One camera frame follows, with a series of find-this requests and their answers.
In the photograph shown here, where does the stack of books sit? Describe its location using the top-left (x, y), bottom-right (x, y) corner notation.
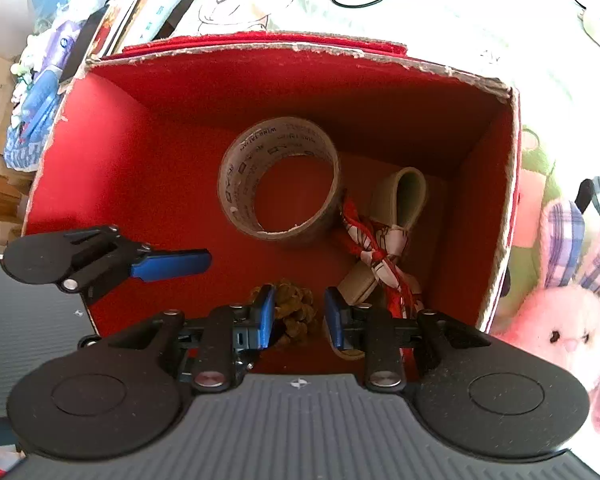
top-left (59, 0), bottom-right (182, 89)

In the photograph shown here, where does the blue pencil case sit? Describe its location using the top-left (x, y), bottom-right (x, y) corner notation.
top-left (20, 65), bottom-right (61, 142)

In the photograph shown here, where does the blue checkered cloth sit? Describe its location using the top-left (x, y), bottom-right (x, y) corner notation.
top-left (3, 96), bottom-right (62, 172)

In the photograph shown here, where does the large red cardboard box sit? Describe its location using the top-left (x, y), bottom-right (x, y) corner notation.
top-left (21, 30), bottom-right (522, 376)

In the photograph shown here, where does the brown pine cone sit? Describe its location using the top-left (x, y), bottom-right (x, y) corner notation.
top-left (268, 280), bottom-right (317, 348)

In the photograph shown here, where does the purple tissue pack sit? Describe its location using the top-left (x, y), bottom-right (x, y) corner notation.
top-left (38, 20), bottom-right (84, 73)

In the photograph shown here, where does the pink plush rabbit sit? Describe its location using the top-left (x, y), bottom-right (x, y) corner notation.
top-left (495, 200), bottom-right (600, 432)

